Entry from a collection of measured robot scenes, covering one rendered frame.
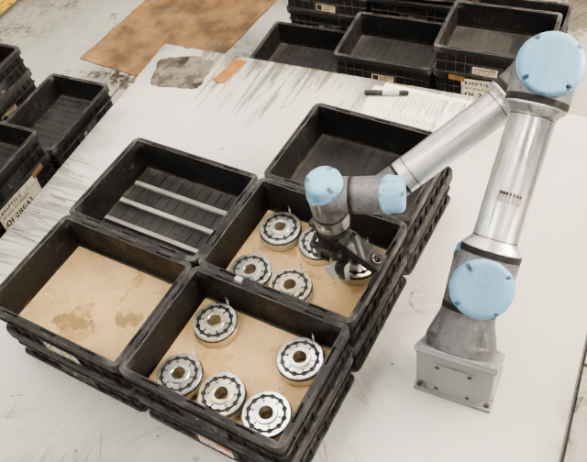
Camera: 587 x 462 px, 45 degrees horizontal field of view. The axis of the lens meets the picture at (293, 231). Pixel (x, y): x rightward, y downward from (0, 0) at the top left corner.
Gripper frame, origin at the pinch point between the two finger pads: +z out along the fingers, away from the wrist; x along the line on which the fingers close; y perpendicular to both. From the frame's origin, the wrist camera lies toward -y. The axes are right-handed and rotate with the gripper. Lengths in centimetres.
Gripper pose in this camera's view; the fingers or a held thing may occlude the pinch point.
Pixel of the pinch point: (352, 272)
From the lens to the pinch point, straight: 165.7
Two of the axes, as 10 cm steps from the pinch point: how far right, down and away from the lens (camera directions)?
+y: -8.7, -3.0, 3.9
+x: -4.6, 7.9, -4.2
